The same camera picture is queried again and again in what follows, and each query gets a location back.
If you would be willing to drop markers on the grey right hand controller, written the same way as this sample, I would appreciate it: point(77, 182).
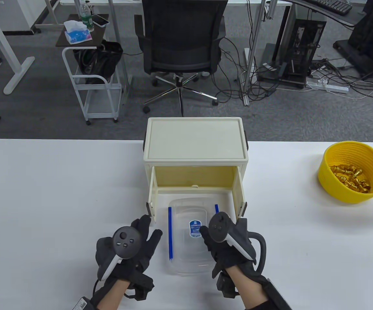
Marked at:
point(218, 226)

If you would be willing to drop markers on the white power strip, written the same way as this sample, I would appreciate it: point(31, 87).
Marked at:
point(331, 87)

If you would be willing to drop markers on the pile of gold chess pieces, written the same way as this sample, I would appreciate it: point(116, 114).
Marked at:
point(351, 179)

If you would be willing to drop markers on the person's left forearm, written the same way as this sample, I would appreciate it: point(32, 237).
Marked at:
point(113, 297)

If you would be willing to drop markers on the blue tissue pack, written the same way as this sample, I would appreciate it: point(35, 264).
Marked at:
point(76, 35)

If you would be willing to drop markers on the person's left hand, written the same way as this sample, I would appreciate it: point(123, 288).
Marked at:
point(146, 239)

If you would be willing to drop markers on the grey hand controller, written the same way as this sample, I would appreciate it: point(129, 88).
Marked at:
point(218, 226)
point(126, 240)

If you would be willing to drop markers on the black right wrist sensor box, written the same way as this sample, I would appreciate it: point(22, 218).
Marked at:
point(278, 297)

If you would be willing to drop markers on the black bag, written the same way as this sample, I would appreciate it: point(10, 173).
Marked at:
point(102, 61)

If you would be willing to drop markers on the clear box lid blue label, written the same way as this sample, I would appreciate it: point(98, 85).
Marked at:
point(186, 216)

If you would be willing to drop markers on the person's right hand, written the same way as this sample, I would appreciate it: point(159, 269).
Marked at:
point(225, 255)

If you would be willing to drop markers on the silver aluminium post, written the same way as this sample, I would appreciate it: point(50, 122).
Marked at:
point(259, 25)

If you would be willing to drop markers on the grey left hand controller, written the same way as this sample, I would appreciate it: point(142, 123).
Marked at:
point(126, 240)

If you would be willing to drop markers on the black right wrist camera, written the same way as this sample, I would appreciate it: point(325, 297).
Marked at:
point(226, 287)

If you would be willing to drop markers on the white smartphone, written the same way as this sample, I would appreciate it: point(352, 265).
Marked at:
point(100, 20)

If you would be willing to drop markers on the yellow woven basket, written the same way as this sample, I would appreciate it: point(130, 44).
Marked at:
point(331, 189)

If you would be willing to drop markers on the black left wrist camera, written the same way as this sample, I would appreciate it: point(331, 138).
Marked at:
point(142, 287)

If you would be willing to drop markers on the black wrist sensor box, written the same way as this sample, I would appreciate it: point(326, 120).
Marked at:
point(278, 297)
point(82, 304)

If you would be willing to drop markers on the black computer tower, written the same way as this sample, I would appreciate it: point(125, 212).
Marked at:
point(315, 32)

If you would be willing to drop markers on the white rolling cart brown top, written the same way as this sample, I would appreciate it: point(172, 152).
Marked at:
point(100, 35)

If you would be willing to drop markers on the green label water bottle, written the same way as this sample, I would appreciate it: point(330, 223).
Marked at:
point(86, 17)

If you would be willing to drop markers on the cream plastic cabinet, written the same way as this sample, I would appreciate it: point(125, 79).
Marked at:
point(194, 139)

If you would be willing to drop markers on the long white desk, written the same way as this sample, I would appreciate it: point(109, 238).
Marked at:
point(128, 2)

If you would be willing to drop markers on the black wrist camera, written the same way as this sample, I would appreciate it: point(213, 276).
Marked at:
point(226, 287)
point(142, 287)

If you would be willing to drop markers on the clear plastic box blue clips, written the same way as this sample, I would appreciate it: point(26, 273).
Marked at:
point(186, 271)

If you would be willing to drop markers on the white drawer unit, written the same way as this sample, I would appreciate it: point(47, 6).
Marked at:
point(15, 14)

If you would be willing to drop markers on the white desk with T-leg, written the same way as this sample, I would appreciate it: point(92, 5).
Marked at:
point(19, 76)

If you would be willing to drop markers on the person's right forearm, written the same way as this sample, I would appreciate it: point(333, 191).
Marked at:
point(247, 290)

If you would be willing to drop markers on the black mesh office chair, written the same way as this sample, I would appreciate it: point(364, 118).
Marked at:
point(181, 35)

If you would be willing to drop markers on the black left wrist sensor box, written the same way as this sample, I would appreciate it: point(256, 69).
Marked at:
point(82, 304)

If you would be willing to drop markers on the black curved desk top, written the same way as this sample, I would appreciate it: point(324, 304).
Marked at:
point(341, 18)

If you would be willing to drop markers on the black keyboard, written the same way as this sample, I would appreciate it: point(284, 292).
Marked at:
point(333, 5)

